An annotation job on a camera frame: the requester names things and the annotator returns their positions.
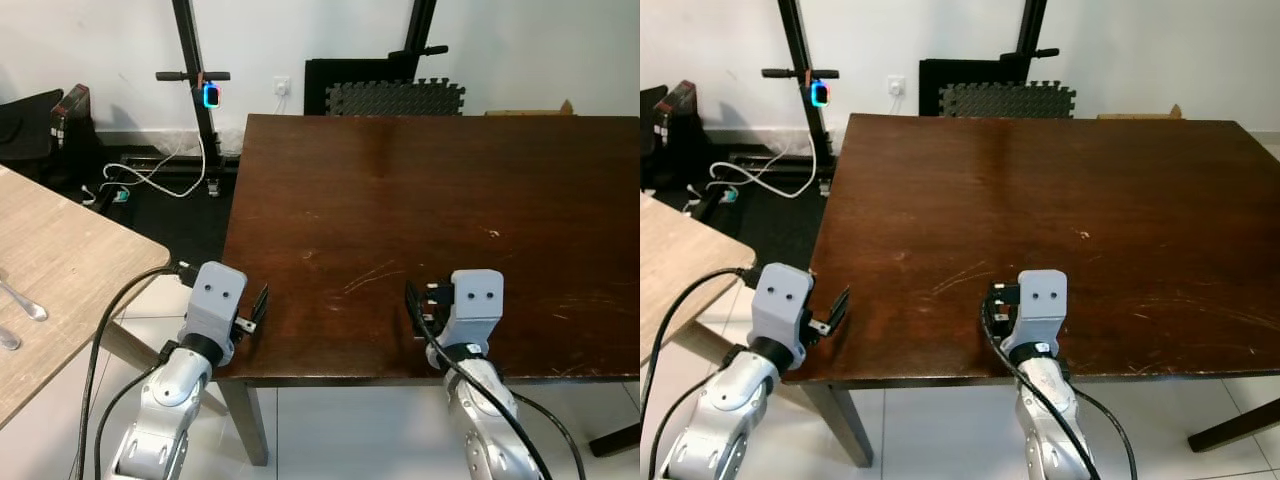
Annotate dark brown wooden table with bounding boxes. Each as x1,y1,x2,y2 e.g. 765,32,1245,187
785,113,1280,468
212,113,641,467

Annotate large black floor mat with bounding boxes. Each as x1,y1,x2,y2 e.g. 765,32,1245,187
690,150,833,267
45,150,243,273

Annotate light wooden table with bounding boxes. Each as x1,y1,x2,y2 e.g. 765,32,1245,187
640,189,759,367
0,164,172,431

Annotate black foam puzzle mats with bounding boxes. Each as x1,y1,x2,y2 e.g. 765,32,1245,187
918,57,1079,120
304,56,467,117

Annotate silver metal spoon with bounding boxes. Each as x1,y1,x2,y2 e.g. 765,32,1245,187
0,274,49,322

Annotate brown cardboard box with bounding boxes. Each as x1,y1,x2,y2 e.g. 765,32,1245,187
486,99,577,117
1096,103,1185,122

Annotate black bag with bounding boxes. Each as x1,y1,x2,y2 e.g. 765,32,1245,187
640,85,671,191
0,88,65,183

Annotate red and black case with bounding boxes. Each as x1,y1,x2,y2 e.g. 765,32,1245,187
664,80,707,138
50,84,97,143

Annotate black slanted stand pole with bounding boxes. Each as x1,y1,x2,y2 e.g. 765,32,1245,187
1004,0,1062,83
385,0,450,83

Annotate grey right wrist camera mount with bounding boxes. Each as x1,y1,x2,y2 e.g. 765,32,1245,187
1004,269,1070,351
440,269,505,348

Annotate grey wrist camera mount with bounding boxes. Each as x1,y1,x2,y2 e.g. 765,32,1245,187
182,261,249,347
749,262,817,348
1004,269,1070,351
440,269,505,348

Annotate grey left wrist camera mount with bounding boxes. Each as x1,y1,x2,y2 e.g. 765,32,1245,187
182,261,249,347
749,262,817,348

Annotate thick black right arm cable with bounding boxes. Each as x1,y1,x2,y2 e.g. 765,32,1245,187
408,300,553,480
982,300,1101,480

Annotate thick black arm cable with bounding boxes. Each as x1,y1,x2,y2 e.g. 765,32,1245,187
408,300,553,480
640,266,759,480
982,300,1101,480
74,260,197,480

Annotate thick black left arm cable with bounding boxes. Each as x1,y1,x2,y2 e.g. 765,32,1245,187
74,260,197,480
640,266,759,480

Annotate white power cable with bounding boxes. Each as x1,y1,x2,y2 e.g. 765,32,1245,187
690,135,827,206
82,128,211,206

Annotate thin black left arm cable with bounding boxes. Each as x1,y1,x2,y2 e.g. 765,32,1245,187
648,362,731,480
93,362,166,480

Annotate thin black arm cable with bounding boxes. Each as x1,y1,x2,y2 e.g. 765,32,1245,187
512,392,588,480
1072,385,1141,480
93,362,166,480
648,362,731,480

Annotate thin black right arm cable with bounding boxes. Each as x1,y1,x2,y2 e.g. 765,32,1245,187
1072,385,1141,480
512,392,588,480

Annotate black stand with handle bar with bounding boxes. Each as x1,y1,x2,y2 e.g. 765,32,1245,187
761,0,843,198
155,0,233,198

